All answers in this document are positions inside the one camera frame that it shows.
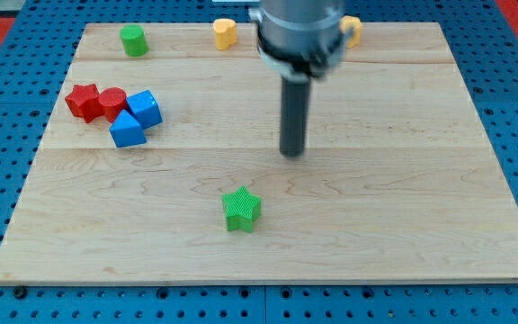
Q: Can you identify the yellow block behind arm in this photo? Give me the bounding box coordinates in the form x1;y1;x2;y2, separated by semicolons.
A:
340;15;362;49

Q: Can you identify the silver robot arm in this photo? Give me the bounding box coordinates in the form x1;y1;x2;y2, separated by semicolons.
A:
248;0;355;83

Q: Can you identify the green star block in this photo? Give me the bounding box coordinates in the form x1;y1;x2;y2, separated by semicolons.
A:
222;186;262;233

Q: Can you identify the blue cube block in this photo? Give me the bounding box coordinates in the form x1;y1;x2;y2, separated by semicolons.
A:
127;90;163;130

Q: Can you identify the red star block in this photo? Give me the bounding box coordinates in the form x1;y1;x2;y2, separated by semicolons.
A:
65;84;103;123

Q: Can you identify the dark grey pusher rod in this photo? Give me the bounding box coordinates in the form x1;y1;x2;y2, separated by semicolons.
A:
280;78;311;158

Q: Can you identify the wooden board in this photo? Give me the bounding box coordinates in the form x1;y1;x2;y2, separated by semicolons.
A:
0;22;518;286

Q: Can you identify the yellow heart block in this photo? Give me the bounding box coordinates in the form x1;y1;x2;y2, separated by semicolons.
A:
212;18;237;50

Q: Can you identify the blue triangular prism block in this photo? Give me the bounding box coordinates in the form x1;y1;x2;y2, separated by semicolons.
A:
109;110;147;148

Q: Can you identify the red cylinder block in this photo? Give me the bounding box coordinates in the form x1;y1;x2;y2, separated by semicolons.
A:
98;87;128;123

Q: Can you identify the green cylinder block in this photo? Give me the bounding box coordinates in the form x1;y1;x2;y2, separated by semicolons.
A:
120;24;148;57

